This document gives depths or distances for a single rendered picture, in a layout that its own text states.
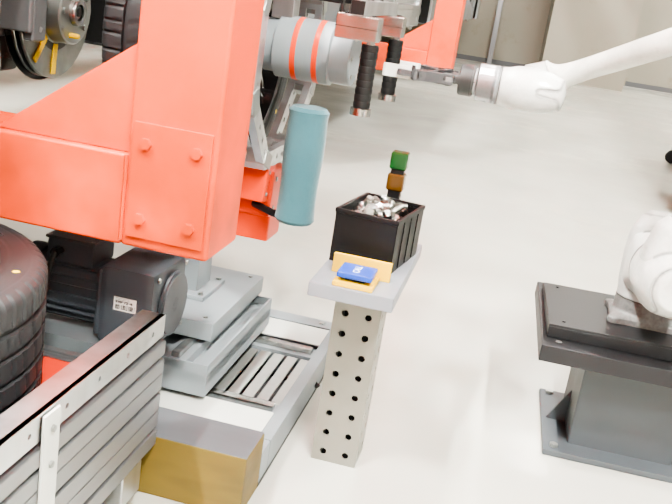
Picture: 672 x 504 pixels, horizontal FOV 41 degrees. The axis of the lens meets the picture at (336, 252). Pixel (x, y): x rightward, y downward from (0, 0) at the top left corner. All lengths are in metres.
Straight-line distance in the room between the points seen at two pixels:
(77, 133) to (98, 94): 0.08
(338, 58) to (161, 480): 0.96
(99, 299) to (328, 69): 0.70
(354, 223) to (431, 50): 3.84
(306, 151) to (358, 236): 0.23
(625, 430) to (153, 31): 1.46
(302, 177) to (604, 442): 0.99
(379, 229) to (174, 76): 0.57
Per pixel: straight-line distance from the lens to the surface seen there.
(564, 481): 2.20
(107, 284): 1.87
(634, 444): 2.35
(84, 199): 1.63
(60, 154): 1.63
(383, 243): 1.85
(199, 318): 2.11
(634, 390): 2.30
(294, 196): 1.99
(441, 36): 5.64
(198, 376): 2.03
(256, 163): 2.04
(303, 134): 1.96
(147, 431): 1.74
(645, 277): 2.04
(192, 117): 1.52
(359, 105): 1.90
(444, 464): 2.13
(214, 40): 1.50
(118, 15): 1.90
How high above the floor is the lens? 1.01
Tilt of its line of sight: 17 degrees down
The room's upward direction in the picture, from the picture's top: 9 degrees clockwise
